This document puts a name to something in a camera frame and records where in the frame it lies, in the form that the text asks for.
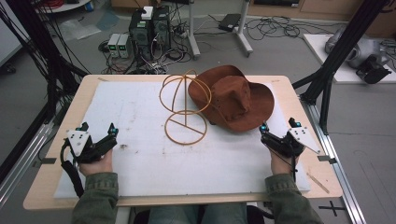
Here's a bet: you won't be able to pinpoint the black sleeved gripper cable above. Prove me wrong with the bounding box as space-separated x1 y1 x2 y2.
60 138 86 199

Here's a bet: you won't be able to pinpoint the person's right hand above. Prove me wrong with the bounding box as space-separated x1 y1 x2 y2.
269 147 301 175

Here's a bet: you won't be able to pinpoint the bundle of black frame cables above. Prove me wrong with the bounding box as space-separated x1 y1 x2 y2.
0 0 92 104

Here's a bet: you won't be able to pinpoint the tangle of black floor cables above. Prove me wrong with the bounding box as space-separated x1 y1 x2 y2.
244 14 337 41

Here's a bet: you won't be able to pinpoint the person's legs in jeans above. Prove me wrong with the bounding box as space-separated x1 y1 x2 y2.
147 203 248 224

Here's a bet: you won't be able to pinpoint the grey robot shell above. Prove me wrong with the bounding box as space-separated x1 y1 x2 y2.
324 28 389 70

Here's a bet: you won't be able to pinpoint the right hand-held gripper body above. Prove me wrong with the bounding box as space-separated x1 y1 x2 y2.
271 125 322 159

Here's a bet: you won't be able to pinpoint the flat black box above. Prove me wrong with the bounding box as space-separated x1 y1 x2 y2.
218 13 243 33

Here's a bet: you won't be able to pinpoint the black tape cross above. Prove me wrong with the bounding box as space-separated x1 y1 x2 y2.
318 200 347 217

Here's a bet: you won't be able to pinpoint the thin wooden stick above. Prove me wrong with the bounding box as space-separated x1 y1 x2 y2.
305 172 331 194

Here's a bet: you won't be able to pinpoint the clear plastic sheet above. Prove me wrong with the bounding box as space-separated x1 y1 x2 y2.
58 18 103 42

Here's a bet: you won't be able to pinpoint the small white box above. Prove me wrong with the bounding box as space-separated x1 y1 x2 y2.
140 6 155 21

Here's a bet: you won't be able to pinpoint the aluminium rail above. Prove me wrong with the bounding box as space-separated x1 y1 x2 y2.
299 94 368 224
0 119 55 208

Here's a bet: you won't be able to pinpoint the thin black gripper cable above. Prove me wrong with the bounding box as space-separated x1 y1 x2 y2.
269 146 297 183

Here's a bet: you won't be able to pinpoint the black computer tower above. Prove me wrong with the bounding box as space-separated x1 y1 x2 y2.
151 5 172 53
128 8 154 62

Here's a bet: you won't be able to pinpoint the white floor board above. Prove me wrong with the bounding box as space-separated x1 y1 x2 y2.
303 33 396 85

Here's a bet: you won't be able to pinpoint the black device on board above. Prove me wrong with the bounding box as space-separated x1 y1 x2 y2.
355 54 393 85

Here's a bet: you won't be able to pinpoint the person's left hand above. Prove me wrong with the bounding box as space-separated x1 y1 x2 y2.
78 148 114 177

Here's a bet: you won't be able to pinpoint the white desk leg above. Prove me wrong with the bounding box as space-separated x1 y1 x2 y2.
236 0 254 58
186 0 202 61

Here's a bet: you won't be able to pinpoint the white cabinet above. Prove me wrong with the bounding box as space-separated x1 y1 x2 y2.
0 0 23 68

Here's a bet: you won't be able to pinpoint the golden wire hat stand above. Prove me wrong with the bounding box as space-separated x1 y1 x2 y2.
159 68 213 147

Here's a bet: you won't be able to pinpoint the brown cowboy hat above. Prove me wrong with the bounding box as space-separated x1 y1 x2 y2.
187 64 276 133

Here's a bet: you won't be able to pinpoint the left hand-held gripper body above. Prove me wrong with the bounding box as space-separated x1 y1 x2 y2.
61 129 110 165

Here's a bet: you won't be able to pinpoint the grey power supply unit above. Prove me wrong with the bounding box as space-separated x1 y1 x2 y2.
117 33 134 59
106 33 121 59

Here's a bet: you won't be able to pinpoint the black metal frame post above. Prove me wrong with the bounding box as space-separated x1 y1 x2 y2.
0 0 90 185
291 0 390 135

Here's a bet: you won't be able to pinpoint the grey tape piece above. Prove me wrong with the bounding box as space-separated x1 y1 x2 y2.
32 157 58 169
317 154 338 165

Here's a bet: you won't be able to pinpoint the white foam mat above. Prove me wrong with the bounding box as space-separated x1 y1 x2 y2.
53 79 312 200

